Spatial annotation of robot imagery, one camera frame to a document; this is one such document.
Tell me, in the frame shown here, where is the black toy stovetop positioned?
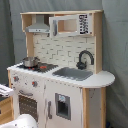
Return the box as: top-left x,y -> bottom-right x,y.
20,62 -> 56,73

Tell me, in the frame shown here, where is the toy oven door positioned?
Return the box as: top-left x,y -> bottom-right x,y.
18,90 -> 38,120

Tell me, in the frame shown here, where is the red stove knob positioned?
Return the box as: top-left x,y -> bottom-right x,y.
32,81 -> 38,87
12,75 -> 20,83

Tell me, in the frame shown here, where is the wooden toy kitchen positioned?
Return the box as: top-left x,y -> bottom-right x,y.
8,10 -> 115,128

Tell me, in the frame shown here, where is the grey ice dispenser panel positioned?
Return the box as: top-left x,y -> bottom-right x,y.
55,93 -> 71,120

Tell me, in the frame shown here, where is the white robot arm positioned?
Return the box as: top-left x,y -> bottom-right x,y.
0,84 -> 38,128

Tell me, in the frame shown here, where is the grey cabinet door handle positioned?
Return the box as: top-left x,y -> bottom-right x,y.
48,101 -> 52,119

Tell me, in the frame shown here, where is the white microwave door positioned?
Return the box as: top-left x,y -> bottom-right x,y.
48,13 -> 95,38

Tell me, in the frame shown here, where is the red right stove knob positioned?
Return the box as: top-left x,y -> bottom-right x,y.
32,81 -> 38,87

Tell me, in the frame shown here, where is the black toy faucet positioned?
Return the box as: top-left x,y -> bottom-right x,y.
76,50 -> 94,70

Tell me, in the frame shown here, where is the small metal pot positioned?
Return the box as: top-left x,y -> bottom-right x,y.
22,57 -> 39,67

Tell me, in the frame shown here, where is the grey toy sink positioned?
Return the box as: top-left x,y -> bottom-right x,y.
53,67 -> 92,81

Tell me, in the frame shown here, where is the grey range hood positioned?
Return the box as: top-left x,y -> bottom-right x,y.
25,14 -> 50,33

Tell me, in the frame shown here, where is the red left stove knob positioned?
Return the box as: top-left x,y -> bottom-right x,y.
12,75 -> 20,83

